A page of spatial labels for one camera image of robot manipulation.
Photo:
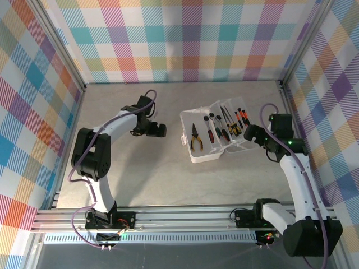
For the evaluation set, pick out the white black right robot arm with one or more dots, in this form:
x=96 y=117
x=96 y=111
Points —
x=300 y=179

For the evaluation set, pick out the aluminium frame post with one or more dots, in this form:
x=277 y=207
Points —
x=304 y=42
x=60 y=45

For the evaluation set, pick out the clear plastic toolbox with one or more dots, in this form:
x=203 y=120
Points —
x=202 y=155

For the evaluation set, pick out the black left connector bracket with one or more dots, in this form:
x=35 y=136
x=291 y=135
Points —
x=106 y=237

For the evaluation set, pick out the aluminium frame bar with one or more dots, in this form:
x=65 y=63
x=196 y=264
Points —
x=31 y=252

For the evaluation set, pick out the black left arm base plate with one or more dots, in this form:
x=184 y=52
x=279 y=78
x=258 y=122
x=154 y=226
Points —
x=131 y=215

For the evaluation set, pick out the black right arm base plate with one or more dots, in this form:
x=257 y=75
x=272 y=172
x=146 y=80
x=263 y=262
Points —
x=244 y=218

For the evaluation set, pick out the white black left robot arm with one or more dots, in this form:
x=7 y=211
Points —
x=123 y=126

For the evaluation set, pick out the aluminium table side rail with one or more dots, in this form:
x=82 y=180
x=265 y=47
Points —
x=284 y=90
x=79 y=106

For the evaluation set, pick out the aluminium mounting rail beam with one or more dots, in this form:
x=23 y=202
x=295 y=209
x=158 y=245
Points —
x=182 y=218

